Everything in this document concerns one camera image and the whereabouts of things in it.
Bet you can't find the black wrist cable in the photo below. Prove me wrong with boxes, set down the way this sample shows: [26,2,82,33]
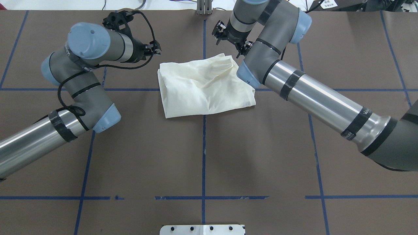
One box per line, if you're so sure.
[304,0,327,15]
[57,10,157,131]

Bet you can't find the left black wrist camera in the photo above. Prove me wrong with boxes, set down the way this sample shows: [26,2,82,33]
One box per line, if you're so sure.
[103,10,134,38]

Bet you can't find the aluminium frame post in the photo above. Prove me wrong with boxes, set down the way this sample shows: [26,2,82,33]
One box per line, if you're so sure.
[196,0,213,15]

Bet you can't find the cream long-sleeve cat shirt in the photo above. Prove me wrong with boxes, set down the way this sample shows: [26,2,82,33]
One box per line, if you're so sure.
[158,53,256,118]

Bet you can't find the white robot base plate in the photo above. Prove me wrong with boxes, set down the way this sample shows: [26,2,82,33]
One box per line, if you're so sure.
[159,224,246,235]

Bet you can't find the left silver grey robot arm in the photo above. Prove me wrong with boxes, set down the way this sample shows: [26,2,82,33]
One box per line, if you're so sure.
[1,22,162,181]

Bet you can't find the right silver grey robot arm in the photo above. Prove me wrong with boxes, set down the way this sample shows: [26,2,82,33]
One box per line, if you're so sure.
[212,0,418,171]

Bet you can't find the black box with label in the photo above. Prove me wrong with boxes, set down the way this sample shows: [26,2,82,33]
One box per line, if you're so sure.
[313,0,367,12]

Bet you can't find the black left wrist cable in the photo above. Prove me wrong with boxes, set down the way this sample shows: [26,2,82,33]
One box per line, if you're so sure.
[57,10,157,131]

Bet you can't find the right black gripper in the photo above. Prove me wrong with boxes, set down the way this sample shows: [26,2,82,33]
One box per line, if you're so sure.
[212,20,253,58]

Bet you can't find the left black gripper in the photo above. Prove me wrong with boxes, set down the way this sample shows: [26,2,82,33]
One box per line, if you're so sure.
[126,39,162,63]

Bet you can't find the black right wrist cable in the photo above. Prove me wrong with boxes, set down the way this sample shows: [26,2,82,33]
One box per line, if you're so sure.
[304,0,327,15]

